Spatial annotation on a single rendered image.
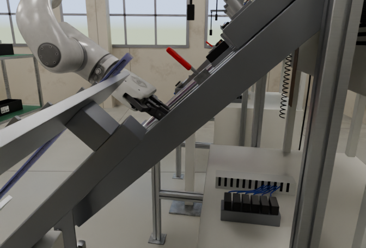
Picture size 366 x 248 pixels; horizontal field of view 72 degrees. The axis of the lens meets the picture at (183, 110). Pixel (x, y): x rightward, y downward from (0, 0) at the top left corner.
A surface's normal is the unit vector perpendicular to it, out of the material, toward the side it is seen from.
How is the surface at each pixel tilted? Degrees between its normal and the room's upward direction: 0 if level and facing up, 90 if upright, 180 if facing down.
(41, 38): 84
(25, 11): 62
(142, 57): 90
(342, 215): 0
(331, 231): 0
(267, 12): 90
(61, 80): 90
